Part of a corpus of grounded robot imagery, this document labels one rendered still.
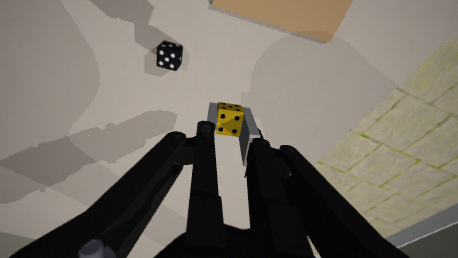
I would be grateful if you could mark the yellow die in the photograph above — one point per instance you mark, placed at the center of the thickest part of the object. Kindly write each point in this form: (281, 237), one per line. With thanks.
(229, 119)

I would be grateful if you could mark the tan square mat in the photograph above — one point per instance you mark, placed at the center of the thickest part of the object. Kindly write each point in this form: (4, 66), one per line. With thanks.
(315, 18)

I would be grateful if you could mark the black die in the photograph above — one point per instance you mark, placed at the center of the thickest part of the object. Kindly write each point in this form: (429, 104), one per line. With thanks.
(169, 55)

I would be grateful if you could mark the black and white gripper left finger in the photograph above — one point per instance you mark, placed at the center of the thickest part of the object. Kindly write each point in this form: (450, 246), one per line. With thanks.
(111, 226)

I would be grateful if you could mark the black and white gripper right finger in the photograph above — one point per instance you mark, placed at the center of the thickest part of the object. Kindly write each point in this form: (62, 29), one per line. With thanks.
(334, 226)

